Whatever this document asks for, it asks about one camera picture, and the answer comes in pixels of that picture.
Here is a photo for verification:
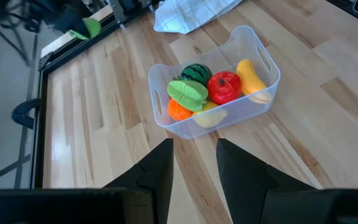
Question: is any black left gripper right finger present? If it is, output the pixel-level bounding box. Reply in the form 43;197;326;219
216;138;321;224

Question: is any black table clamp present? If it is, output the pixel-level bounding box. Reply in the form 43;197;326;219
10;98;42;130

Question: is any green toy starfruit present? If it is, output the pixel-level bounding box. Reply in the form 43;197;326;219
166;80;209;113

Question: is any yellow toy lemon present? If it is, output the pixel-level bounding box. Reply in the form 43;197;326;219
191;101;229;129

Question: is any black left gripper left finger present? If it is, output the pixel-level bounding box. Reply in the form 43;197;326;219
104;138;174;224

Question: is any white checked cloth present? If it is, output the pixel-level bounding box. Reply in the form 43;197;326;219
153;0;244;34

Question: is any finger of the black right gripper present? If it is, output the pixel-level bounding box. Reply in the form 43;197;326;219
54;9;88;34

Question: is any yellow toy banana bunch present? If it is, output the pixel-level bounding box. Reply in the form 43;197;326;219
236;58;273;105

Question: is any light green oval toy fruit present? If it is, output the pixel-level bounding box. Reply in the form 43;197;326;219
69;17;102;40

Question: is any clear plastic tupperware container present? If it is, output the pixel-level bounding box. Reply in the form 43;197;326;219
148;25;282;140

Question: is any red plastic apple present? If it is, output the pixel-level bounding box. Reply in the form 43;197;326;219
206;70;242;106

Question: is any striped green toy watermelon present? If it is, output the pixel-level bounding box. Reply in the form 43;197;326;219
180;63;213;88

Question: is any orange toy pumpkin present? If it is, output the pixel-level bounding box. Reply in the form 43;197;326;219
167;98;194;121

